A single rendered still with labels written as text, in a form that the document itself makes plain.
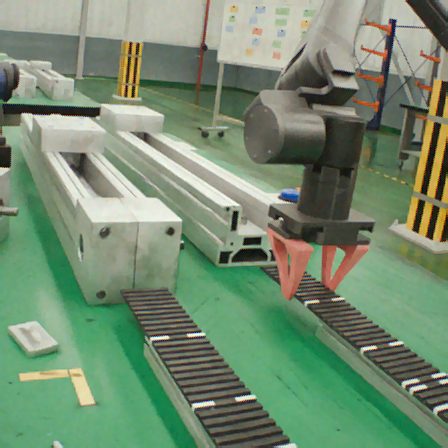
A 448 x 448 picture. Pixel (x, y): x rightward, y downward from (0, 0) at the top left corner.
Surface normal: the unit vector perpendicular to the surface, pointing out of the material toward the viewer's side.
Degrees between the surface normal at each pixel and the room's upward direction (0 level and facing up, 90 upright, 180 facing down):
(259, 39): 90
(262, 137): 89
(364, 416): 0
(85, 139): 90
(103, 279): 90
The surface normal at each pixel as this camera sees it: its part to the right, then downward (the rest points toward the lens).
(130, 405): 0.12, -0.95
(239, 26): -0.71, 0.12
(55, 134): 0.40, 0.32
